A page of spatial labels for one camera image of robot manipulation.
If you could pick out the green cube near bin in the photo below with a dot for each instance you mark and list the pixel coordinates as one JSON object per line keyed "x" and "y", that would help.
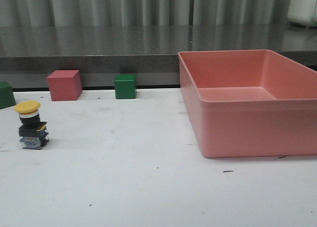
{"x": 125, "y": 86}

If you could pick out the pink cube at back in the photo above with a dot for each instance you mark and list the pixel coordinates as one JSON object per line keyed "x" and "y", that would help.
{"x": 65, "y": 85}

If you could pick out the yellow push button switch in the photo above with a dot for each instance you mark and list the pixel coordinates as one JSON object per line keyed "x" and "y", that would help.
{"x": 33, "y": 132}

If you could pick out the grey curtain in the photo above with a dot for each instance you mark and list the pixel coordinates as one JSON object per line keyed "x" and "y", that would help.
{"x": 36, "y": 13}

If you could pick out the pink plastic bin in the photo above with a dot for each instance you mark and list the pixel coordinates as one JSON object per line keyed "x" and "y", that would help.
{"x": 249, "y": 103}

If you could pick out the grey stone counter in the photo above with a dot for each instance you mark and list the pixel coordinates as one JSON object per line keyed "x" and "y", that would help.
{"x": 28, "y": 55}

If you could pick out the green cube on left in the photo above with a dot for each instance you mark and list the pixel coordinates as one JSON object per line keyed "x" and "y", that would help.
{"x": 7, "y": 98}

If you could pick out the white kitchen appliance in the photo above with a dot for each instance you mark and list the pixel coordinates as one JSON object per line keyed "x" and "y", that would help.
{"x": 303, "y": 12}

